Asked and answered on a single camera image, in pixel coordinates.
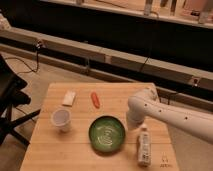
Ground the green ceramic bowl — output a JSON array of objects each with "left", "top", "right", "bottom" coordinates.
[{"left": 88, "top": 116, "right": 126, "bottom": 153}]

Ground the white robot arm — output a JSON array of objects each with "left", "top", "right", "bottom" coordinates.
[{"left": 126, "top": 88, "right": 213, "bottom": 144}]

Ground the white plastic bottle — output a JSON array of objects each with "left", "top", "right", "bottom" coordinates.
[{"left": 138, "top": 124, "right": 151, "bottom": 167}]

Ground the orange carrot toy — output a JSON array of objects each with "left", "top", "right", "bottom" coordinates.
[{"left": 91, "top": 92, "right": 100, "bottom": 109}]

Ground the white rectangular block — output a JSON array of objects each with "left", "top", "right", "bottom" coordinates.
[{"left": 62, "top": 91, "right": 76, "bottom": 106}]

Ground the translucent plastic cup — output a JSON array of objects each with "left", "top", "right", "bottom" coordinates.
[{"left": 51, "top": 109, "right": 71, "bottom": 132}]

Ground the black office chair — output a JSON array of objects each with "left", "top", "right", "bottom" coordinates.
[{"left": 0, "top": 54, "right": 40, "bottom": 146}]

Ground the black cable on floor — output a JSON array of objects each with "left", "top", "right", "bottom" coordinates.
[{"left": 3, "top": 39, "right": 44, "bottom": 75}]

